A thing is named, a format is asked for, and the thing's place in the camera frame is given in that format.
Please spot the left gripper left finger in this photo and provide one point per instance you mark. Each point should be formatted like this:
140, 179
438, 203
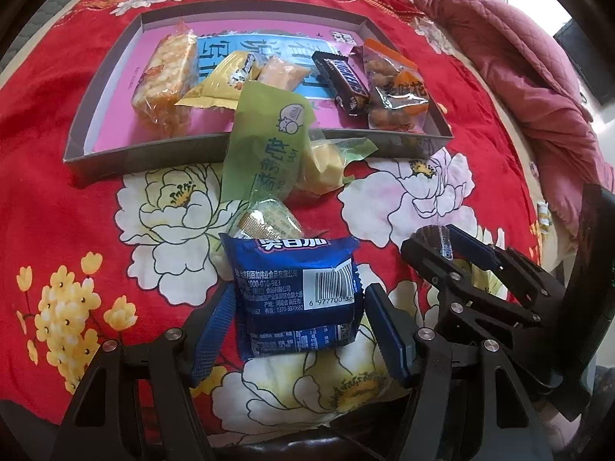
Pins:
208, 326

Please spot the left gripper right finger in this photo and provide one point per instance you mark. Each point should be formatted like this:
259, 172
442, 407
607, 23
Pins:
394, 331

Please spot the dark brown candy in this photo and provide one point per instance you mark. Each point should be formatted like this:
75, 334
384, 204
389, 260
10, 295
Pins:
437, 238

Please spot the blue biscuit packet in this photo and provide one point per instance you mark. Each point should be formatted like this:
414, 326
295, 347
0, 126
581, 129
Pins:
294, 295

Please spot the small gold cake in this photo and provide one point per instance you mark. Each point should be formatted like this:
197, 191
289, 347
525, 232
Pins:
266, 219

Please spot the yellow pastry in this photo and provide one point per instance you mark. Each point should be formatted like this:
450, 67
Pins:
323, 163

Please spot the orange peanut snack bag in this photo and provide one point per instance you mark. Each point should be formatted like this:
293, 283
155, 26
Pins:
391, 88

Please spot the brown Snickers bar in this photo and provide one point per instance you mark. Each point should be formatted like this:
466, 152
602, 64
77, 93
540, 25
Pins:
350, 93

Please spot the yellow Alpenliebe candy pack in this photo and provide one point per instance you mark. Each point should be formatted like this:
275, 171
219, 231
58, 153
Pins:
223, 86

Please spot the orange wafer snack pack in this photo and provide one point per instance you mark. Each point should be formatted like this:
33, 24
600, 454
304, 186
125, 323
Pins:
282, 74

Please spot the rice cracker snack pack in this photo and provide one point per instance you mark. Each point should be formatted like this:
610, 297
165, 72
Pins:
170, 73

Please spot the small yellow green packet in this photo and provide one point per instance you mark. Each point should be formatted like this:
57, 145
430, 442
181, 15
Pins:
544, 217

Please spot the red floral cloth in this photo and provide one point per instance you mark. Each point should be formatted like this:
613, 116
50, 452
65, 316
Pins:
129, 257

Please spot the dark television screen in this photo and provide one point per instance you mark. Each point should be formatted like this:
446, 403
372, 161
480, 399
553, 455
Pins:
585, 59

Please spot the pink quilted blanket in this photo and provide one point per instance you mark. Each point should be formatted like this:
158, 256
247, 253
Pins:
532, 75

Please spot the grey shallow box tray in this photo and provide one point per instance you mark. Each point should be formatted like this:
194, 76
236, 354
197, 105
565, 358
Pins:
252, 80

